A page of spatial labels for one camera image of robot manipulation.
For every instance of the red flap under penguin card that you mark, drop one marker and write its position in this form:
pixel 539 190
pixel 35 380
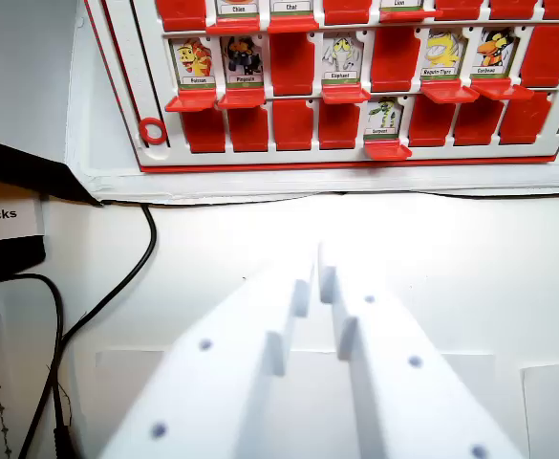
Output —
pixel 242 98

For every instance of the black box with Socks label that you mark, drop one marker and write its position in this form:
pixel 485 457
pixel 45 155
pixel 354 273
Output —
pixel 6 162

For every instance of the white base panel under board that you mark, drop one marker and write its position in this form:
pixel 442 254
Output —
pixel 88 158

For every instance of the red and white game board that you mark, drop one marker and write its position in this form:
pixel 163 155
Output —
pixel 346 86

